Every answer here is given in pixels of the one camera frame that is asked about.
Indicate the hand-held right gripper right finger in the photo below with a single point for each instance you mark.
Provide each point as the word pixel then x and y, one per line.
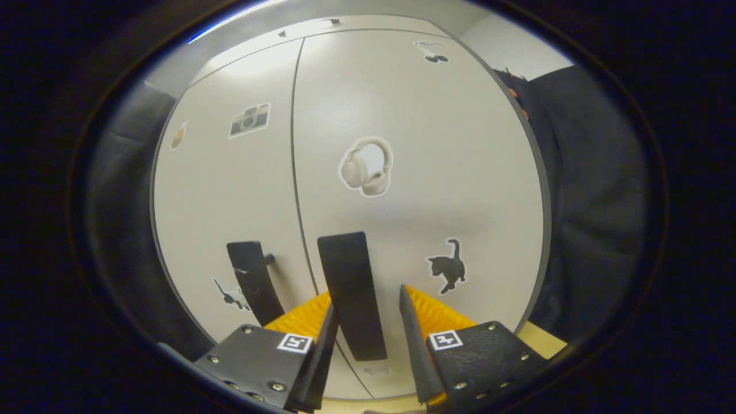
pixel 414 351

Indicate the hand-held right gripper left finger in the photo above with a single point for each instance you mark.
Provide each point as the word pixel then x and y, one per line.
pixel 319 368

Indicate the beige double-door shoe cabinet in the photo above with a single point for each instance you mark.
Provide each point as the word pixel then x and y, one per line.
pixel 547 230

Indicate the cabinet door with headphone sticker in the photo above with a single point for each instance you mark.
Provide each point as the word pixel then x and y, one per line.
pixel 460 172

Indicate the cabinet door with camera sticker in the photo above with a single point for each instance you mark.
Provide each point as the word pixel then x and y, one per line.
pixel 230 190

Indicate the beige cabinet drawer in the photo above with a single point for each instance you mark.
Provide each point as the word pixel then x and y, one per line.
pixel 259 43

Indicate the black backdrop cloth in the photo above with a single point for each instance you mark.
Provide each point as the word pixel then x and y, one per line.
pixel 592 201

